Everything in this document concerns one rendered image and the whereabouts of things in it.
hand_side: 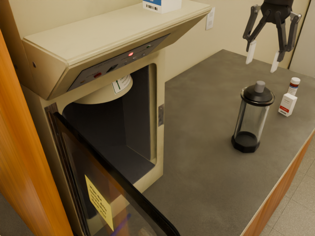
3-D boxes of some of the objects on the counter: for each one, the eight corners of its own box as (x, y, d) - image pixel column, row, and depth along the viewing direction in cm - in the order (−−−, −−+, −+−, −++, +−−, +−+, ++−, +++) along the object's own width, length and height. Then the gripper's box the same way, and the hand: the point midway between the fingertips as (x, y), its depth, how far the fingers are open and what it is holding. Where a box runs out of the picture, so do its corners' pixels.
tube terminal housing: (37, 192, 87) (-107, -140, 40) (114, 141, 106) (80, -125, 59) (84, 243, 73) (-47, -165, 26) (163, 174, 92) (169, -134, 45)
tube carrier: (225, 142, 103) (235, 94, 90) (239, 129, 110) (250, 82, 96) (251, 156, 97) (266, 107, 84) (265, 141, 104) (280, 93, 91)
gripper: (239, -18, 75) (226, 60, 89) (318, -4, 64) (288, 82, 78) (252, -21, 79) (237, 53, 93) (328, -9, 68) (297, 73, 82)
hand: (262, 58), depth 84 cm, fingers open, 7 cm apart
